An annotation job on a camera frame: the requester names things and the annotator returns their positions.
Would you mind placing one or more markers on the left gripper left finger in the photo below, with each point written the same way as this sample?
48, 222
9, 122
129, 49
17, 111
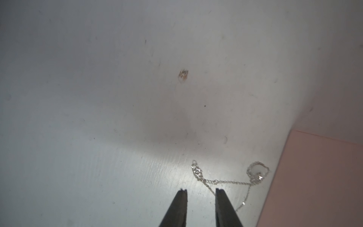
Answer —
176, 215

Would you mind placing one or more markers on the pink jewelry box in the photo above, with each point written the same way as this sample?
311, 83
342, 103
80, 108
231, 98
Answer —
318, 183

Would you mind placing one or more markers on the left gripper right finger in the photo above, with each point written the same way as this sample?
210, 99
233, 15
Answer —
225, 214

